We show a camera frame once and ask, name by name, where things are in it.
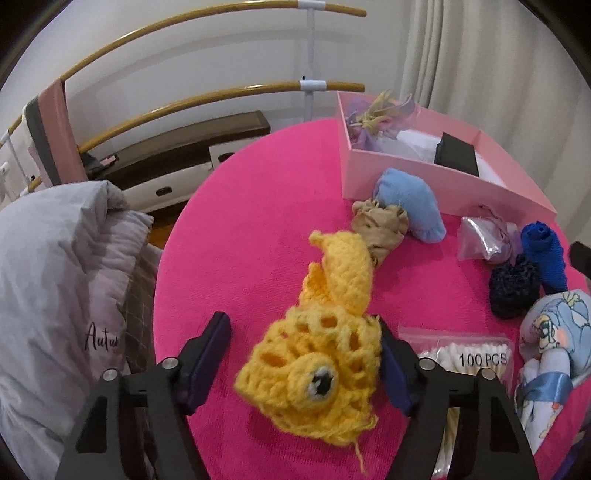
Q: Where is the pink and grey towel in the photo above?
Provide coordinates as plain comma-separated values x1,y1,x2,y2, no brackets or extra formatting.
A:
22,78,90,188

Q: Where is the cream curtain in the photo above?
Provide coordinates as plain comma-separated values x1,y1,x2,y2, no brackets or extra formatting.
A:
399,0,591,245

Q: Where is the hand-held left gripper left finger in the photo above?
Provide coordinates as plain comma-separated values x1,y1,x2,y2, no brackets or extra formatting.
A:
55,311,232,480

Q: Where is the short wooden barre rail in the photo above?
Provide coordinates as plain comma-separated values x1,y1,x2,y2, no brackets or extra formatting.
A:
22,80,366,191

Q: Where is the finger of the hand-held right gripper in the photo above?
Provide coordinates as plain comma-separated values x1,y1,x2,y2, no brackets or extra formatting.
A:
570,241,591,278

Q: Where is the small black box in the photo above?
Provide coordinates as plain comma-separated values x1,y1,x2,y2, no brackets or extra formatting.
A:
434,132,480,176

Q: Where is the pink cardboard box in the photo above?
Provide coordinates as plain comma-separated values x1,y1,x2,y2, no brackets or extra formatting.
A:
336,90,558,217

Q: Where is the light blue sock ball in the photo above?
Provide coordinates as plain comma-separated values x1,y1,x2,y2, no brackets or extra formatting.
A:
373,167,447,243

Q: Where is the long wooden barre rail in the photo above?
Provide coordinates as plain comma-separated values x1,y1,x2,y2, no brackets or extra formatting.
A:
8,1,368,137

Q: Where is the white barre end post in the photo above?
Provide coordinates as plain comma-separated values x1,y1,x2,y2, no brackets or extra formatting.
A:
0,129,29,197

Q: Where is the grey and pink cloth item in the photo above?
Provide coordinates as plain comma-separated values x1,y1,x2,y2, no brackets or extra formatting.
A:
82,153,118,178

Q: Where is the cartoon printed blue cloth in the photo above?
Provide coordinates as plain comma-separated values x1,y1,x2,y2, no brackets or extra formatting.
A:
513,290,591,457

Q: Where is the grey quilt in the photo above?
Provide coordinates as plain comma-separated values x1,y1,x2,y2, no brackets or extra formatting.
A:
0,180,155,476

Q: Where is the yellow crochet fish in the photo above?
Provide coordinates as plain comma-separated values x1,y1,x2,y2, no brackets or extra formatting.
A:
235,229,384,472

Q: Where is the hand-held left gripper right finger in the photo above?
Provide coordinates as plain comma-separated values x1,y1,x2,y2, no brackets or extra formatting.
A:
375,316,541,480

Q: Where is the navy fuzzy scrunchie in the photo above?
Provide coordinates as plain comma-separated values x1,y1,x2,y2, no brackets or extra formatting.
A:
488,254,541,320

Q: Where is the low bench cabinet with drawers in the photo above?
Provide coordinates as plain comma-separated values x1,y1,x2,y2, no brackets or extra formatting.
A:
81,111,271,213

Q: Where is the clear bag with purple tie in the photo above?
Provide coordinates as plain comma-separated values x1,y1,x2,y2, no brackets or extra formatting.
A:
457,205,525,265

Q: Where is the beige scrunchie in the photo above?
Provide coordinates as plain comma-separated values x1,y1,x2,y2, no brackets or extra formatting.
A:
351,198,409,268

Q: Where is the dark blue sock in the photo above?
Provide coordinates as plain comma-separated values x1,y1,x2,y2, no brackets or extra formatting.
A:
521,220,570,294

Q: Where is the bag of cotton swabs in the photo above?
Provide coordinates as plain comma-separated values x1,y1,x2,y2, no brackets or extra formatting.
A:
398,325,515,480

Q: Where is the purple yellow organza bundle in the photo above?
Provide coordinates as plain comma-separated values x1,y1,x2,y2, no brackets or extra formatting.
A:
344,90,414,153

